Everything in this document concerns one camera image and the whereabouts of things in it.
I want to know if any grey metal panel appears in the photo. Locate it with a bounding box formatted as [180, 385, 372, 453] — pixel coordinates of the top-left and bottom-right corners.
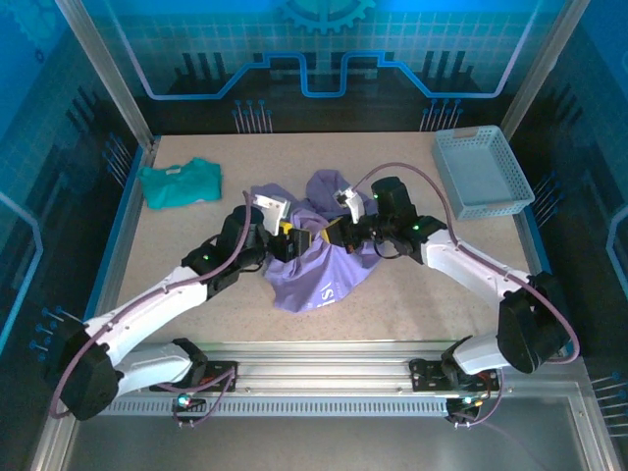
[63, 416, 590, 471]

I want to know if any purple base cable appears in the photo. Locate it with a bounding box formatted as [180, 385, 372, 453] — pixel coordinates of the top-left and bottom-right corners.
[448, 362, 514, 431]
[169, 350, 240, 429]

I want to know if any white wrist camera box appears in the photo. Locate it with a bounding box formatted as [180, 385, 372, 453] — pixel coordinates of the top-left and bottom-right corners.
[333, 187, 365, 225]
[252, 193, 290, 236]

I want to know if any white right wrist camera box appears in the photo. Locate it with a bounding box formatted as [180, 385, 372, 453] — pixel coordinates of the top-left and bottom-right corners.
[333, 187, 365, 225]

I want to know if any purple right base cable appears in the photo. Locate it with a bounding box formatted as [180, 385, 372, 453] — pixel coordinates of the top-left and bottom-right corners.
[448, 362, 514, 431]

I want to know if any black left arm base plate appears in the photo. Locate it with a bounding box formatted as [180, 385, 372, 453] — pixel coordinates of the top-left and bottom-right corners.
[149, 359, 239, 393]

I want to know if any teal folded t-shirt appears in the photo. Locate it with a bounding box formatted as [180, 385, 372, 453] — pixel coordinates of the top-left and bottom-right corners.
[136, 156, 225, 211]

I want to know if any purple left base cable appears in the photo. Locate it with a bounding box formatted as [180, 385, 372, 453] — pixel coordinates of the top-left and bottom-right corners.
[169, 350, 240, 429]

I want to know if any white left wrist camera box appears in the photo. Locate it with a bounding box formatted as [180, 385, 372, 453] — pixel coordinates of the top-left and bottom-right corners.
[252, 193, 290, 236]

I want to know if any grey slotted cable duct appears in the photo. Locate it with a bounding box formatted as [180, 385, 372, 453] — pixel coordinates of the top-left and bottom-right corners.
[107, 397, 450, 418]

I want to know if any blue table edge strip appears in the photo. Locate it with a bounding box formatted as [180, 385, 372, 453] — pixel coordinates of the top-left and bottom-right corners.
[514, 200, 580, 357]
[73, 141, 148, 357]

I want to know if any blue-grey perforated plastic basket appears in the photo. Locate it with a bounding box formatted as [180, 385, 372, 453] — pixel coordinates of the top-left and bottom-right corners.
[431, 125, 536, 221]

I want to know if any purple t-shirt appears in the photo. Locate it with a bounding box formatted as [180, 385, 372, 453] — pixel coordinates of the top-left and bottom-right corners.
[250, 169, 382, 315]

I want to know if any aluminium mounting rail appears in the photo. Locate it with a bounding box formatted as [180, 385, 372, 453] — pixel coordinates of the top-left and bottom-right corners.
[63, 340, 585, 393]

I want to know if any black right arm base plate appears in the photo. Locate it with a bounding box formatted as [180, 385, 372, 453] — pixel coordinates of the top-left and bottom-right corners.
[409, 357, 501, 393]

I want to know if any aluminium frame post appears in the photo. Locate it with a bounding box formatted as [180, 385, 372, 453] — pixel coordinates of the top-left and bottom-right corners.
[499, 0, 590, 139]
[53, 0, 161, 151]

